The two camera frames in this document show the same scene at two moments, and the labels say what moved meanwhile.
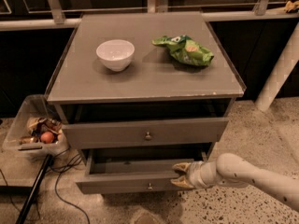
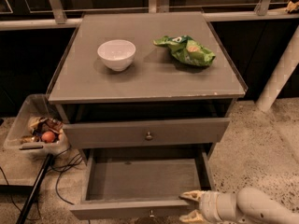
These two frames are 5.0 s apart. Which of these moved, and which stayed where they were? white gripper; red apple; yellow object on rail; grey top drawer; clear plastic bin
Moved: white gripper
Stayed: grey top drawer; red apple; yellow object on rail; clear plastic bin
